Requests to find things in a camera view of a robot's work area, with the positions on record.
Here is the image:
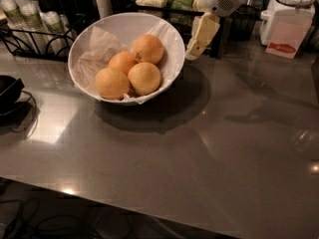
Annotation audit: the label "black device at left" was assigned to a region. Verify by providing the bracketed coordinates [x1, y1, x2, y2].
[0, 75, 24, 116]

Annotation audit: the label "white bowl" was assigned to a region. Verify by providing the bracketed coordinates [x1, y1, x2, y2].
[67, 12, 186, 107]

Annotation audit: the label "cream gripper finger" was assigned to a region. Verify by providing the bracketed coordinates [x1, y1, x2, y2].
[195, 12, 220, 56]
[185, 16, 200, 61]

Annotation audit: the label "black wire cup rack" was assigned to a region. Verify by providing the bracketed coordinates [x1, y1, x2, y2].
[0, 14, 85, 62]

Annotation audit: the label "white card red logo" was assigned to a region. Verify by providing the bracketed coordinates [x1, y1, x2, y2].
[266, 22, 307, 59]

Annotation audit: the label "white cylinder container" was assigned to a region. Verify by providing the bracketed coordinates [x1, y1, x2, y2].
[96, 0, 113, 19]

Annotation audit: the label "green tea packets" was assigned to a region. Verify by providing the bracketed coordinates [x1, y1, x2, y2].
[164, 0, 193, 10]

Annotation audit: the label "right paper cup stack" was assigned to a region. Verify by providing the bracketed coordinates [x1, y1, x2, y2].
[42, 11, 68, 57]

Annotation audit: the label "white paper bowl liner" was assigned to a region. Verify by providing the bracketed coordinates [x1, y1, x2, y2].
[72, 19, 183, 105]

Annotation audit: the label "paper cup stack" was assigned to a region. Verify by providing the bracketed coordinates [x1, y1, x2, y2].
[0, 0, 26, 31]
[20, 3, 47, 54]
[42, 11, 68, 57]

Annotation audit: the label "middle paper cup stack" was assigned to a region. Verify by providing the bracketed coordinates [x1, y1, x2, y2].
[20, 3, 47, 54]

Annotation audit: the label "white appliance with bowls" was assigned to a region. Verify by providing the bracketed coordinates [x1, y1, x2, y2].
[259, 0, 316, 46]

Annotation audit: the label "black condiment shelf rack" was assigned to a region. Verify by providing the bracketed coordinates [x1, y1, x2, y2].
[131, 0, 226, 58]

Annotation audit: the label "left paper cup stack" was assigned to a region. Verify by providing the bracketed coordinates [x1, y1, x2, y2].
[0, 0, 26, 31]

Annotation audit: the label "black cable on table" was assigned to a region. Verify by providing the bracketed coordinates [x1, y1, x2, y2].
[9, 90, 38, 141]

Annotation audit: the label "black wire basket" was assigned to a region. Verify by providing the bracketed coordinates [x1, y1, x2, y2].
[228, 5, 260, 41]

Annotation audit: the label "orange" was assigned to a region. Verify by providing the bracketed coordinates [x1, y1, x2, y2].
[128, 62, 161, 96]
[95, 68, 131, 100]
[133, 34, 164, 64]
[109, 51, 137, 75]

